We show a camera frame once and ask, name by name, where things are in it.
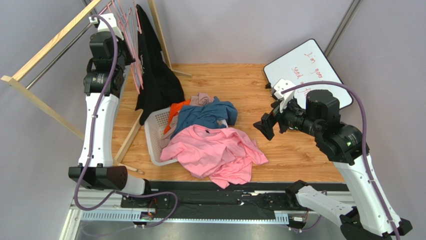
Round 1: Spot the wooden clothes rack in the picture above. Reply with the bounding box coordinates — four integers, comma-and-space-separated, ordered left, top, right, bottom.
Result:
0, 0, 193, 175

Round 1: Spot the white slotted cable duct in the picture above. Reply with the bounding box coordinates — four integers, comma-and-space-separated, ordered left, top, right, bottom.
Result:
79, 209, 290, 225

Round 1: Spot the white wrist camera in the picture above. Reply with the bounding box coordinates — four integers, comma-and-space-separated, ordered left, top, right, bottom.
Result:
89, 13, 125, 41
271, 78, 296, 113

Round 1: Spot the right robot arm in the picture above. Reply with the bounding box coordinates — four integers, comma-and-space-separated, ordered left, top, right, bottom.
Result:
254, 89, 413, 240

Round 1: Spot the black hanging t-shirt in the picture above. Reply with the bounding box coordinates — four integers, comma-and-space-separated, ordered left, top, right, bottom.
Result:
135, 4, 185, 126

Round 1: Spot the pink t-shirt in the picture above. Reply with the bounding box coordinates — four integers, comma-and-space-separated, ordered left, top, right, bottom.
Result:
159, 124, 269, 189

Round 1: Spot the teal blue t-shirt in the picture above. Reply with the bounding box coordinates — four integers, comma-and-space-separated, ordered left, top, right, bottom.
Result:
171, 96, 238, 138

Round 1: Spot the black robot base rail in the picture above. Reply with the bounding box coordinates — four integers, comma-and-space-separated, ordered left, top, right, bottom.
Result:
120, 180, 347, 221

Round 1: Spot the white board with red writing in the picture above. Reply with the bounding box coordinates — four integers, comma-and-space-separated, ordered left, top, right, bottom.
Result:
263, 38, 354, 109

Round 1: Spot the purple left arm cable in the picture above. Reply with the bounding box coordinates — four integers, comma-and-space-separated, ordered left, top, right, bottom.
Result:
73, 14, 179, 229

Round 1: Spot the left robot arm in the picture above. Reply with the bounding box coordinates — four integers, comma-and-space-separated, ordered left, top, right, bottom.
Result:
68, 31, 146, 195

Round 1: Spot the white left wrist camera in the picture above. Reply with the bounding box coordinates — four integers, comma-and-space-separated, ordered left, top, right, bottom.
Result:
89, 13, 125, 41

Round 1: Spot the orange garment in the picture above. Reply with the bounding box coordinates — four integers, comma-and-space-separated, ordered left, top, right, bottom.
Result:
163, 99, 191, 134

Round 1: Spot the white plastic laundry basket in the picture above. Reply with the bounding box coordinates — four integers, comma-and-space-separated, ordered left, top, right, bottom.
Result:
144, 108, 231, 166

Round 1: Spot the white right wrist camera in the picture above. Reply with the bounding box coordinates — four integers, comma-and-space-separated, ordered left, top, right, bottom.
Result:
271, 78, 296, 113

